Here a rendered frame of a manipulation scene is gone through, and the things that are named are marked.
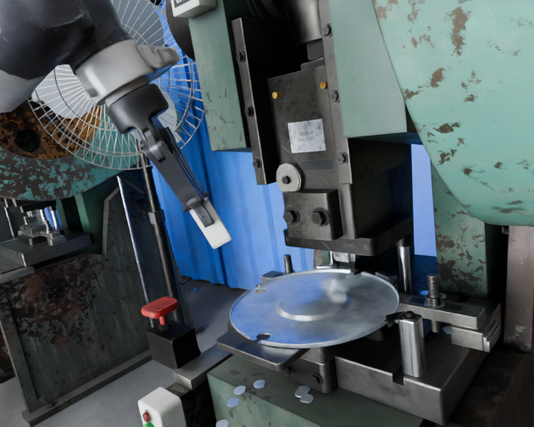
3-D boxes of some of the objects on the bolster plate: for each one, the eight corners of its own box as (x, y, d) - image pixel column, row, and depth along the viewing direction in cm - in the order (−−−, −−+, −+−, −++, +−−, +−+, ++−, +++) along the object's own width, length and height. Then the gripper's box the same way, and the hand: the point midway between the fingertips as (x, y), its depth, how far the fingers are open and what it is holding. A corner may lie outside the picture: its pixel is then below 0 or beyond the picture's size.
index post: (420, 379, 61) (415, 318, 59) (400, 373, 64) (395, 314, 61) (428, 368, 63) (423, 310, 61) (408, 363, 65) (403, 306, 63)
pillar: (410, 296, 81) (404, 225, 78) (399, 294, 82) (392, 225, 79) (414, 291, 83) (409, 223, 80) (404, 290, 84) (398, 222, 81)
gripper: (117, 109, 62) (203, 241, 68) (90, 109, 50) (197, 272, 56) (161, 83, 62) (243, 219, 68) (145, 77, 49) (247, 244, 55)
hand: (210, 223), depth 61 cm, fingers closed
